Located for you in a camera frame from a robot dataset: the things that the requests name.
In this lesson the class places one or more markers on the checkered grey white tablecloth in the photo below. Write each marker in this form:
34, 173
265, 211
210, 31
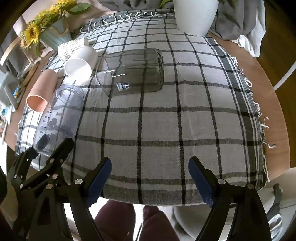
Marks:
205, 109

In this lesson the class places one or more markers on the smoky grey glass tumbler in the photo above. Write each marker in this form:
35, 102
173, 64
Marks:
131, 72

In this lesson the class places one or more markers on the wooden chair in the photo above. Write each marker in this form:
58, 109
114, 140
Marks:
12, 51

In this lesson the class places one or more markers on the pink plastic cup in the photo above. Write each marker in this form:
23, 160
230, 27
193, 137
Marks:
42, 91

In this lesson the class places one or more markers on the light blue flower vase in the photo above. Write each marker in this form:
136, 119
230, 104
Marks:
58, 33

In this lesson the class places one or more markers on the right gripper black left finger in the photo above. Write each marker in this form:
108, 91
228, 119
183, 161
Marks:
41, 214

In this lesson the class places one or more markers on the white ribbed plant pot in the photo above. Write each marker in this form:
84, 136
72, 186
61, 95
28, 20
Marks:
195, 17

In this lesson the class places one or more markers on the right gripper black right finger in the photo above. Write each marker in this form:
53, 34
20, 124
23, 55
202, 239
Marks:
249, 219

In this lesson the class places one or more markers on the white hoop stand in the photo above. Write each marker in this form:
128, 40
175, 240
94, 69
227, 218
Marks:
285, 77

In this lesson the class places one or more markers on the clear plastic measuring bottle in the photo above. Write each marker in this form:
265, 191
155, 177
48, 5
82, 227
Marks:
59, 119

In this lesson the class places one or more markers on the white patterned paper cup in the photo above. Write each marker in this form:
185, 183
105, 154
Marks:
67, 49

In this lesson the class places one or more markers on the grey curtain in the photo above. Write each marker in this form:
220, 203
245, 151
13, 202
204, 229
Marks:
242, 22

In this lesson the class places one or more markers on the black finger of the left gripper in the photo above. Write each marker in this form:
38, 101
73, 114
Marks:
20, 166
53, 166

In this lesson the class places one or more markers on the white plastic cup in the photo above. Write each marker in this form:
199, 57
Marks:
81, 64

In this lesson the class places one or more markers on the beige curtain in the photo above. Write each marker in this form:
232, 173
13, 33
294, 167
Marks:
74, 21

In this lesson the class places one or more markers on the green potted plant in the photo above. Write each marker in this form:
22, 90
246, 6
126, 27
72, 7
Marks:
164, 2

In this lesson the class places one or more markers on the yellow sunflower bouquet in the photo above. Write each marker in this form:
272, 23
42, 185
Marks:
30, 36

